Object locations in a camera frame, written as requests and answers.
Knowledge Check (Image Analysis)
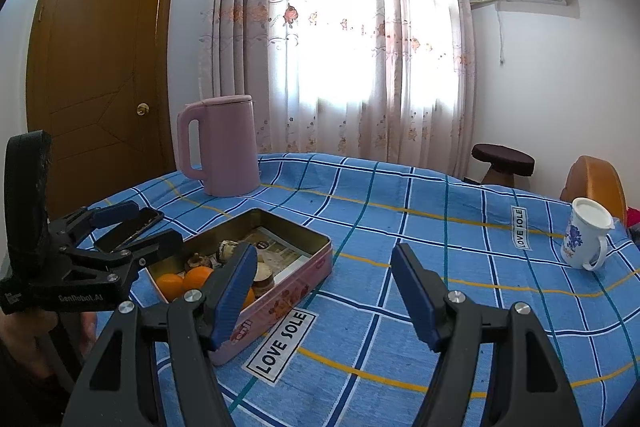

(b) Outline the person's left hand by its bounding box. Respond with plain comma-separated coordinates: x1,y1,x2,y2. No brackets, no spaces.
0,298,99,379

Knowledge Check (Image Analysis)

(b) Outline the white mug with blue print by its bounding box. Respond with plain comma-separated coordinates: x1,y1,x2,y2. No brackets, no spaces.
561,197,616,271

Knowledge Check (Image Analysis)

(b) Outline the pink electric kettle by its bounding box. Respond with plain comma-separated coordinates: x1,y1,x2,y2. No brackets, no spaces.
176,95,262,198

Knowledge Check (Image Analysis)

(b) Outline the dark brown round stool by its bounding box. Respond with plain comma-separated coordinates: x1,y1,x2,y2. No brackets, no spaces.
471,143,536,186

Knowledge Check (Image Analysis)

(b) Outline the pink tin box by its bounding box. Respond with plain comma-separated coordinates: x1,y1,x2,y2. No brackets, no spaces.
145,208,334,367

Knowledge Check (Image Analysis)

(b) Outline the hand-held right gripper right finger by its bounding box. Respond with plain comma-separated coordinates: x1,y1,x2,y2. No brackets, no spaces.
391,243,583,427

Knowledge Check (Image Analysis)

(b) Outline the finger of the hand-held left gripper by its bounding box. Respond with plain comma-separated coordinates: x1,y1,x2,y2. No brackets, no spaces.
62,229,184,273
50,201,141,248

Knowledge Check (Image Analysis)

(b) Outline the floral sheer curtain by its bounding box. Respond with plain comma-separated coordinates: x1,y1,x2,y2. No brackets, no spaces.
197,0,477,178

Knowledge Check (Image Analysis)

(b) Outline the small jar with cork lid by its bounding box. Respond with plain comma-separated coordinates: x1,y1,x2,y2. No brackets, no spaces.
251,263,277,299

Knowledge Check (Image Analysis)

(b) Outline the air conditioner cable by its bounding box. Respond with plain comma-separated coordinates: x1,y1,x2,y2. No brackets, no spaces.
496,3,507,66

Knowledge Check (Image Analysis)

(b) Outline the printed paper card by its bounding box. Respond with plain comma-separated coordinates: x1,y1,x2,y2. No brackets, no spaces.
240,227,312,284

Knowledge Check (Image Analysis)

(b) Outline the brown wooden door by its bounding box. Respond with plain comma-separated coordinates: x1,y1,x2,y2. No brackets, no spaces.
27,0,174,229

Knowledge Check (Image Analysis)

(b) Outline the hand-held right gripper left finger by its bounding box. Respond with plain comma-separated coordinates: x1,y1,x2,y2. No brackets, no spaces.
60,242,259,427

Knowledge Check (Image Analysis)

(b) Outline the blue checked tablecloth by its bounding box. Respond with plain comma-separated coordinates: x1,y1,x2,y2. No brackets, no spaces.
75,152,640,427

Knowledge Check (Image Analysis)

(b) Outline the orange chair back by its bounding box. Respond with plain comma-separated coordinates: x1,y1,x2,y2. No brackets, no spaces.
560,155,629,226

